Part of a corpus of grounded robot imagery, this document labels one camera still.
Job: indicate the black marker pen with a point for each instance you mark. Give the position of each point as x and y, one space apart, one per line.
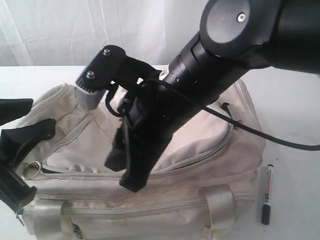
266 206

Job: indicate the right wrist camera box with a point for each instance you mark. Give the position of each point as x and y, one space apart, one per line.
111 68

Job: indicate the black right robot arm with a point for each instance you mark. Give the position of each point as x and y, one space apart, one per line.
234 37

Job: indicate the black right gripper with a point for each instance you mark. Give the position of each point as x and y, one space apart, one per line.
152 116

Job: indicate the cream fabric duffel bag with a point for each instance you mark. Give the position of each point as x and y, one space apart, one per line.
199 187

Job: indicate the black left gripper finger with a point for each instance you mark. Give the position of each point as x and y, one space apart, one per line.
14 192

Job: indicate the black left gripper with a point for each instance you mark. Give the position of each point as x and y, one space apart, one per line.
17 143

